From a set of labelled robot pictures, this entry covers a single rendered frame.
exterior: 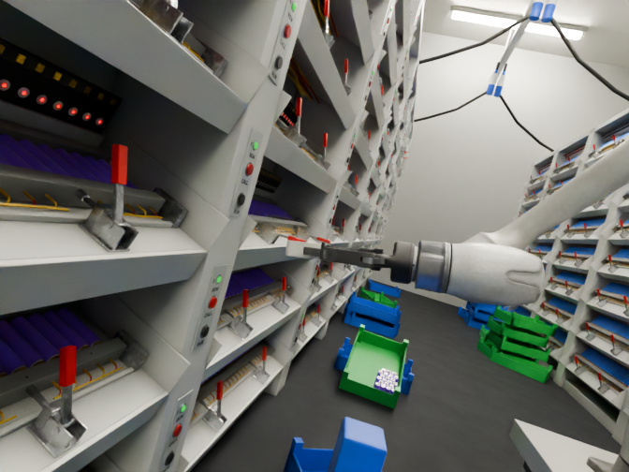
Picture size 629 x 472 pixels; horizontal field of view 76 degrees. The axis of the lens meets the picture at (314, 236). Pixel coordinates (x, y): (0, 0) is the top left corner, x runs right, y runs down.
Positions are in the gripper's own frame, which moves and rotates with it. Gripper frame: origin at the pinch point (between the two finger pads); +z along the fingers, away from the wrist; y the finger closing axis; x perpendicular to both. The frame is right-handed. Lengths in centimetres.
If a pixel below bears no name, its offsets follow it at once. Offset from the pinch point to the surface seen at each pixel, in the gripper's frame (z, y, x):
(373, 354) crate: -12, 88, -43
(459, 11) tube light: -44, 343, 231
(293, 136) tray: 4.7, -1.0, 21.3
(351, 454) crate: -17, -58, -5
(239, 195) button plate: 4.5, -23.6, 7.7
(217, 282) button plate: 6.5, -23.0, -4.7
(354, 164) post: 8, 113, 36
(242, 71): 4.1, -27.7, 22.9
